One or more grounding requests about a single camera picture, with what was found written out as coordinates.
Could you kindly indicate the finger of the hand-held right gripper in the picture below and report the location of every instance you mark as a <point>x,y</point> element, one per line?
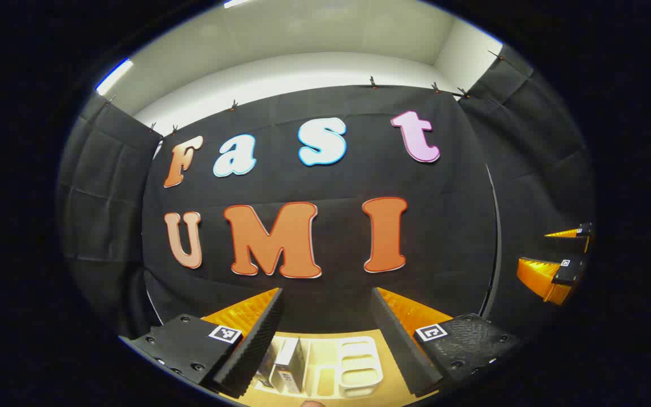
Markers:
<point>584,230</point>
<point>568,272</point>

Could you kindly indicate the black backdrop cloth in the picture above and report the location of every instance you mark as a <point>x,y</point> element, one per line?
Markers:
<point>444,226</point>

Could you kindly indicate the ceiling light strip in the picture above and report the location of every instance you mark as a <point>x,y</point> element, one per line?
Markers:
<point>115,76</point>
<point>235,3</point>

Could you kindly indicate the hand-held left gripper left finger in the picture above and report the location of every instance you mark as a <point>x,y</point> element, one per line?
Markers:
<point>257,345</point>

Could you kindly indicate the white bookshelf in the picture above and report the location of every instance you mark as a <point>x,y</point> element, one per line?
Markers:
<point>359,367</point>

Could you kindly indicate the portrait cover book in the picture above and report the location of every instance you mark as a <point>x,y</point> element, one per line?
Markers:
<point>290,362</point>

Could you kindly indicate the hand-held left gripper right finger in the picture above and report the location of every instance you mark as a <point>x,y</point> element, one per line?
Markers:
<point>399,345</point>

